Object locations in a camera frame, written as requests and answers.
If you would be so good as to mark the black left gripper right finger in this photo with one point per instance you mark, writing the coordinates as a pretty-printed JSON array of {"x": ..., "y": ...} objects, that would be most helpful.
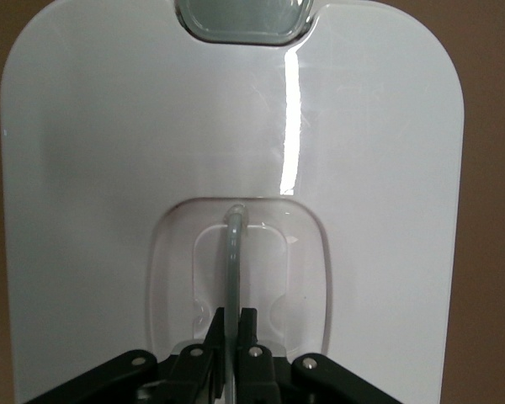
[{"x": 256, "y": 374}]

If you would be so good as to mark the grey lid clip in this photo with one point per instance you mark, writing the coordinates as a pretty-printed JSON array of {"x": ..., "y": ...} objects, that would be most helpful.
[{"x": 244, "y": 19}]

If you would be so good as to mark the white plastic box lid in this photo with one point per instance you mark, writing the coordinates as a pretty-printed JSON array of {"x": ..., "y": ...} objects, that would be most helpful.
[{"x": 151, "y": 147}]

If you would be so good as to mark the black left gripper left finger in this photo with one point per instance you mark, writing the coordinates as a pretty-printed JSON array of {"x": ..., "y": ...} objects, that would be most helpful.
[{"x": 189, "y": 374}]

